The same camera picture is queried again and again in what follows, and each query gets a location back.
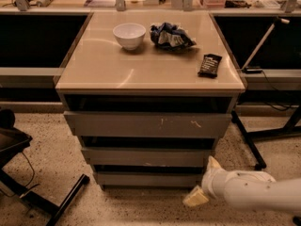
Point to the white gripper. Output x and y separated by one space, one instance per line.
209 182

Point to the grey bottom drawer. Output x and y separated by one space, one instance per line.
153 179

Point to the grey drawer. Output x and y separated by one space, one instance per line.
153 179
138 124
145 157

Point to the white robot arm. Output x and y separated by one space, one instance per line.
246 190

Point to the grey middle drawer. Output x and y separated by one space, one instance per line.
145 157

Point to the grey drawer cabinet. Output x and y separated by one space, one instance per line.
102 77

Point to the grey top drawer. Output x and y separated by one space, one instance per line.
138 124

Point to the black stand with wheels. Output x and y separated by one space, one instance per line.
289 129

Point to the black snack bar packet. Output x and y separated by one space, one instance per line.
209 66

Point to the crumpled blue chip bag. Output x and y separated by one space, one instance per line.
170 37

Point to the white bowl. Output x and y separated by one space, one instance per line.
130 35

